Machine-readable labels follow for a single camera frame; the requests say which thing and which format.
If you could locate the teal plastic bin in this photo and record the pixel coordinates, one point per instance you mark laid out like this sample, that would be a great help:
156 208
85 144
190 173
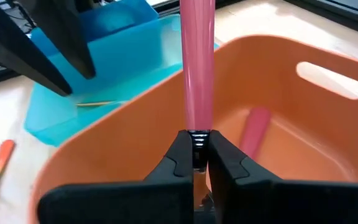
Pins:
129 62

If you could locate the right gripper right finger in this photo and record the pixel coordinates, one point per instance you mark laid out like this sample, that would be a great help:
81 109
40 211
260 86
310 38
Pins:
291 205

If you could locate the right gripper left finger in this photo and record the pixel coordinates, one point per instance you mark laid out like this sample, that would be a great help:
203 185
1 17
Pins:
120 205

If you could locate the gold fork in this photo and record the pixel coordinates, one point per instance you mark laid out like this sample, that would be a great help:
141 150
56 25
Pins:
95 103

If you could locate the orange plastic bin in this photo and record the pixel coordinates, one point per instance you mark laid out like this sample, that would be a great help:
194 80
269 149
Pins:
135 130

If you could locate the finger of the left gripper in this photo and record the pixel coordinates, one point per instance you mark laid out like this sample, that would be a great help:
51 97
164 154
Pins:
17 49
64 31

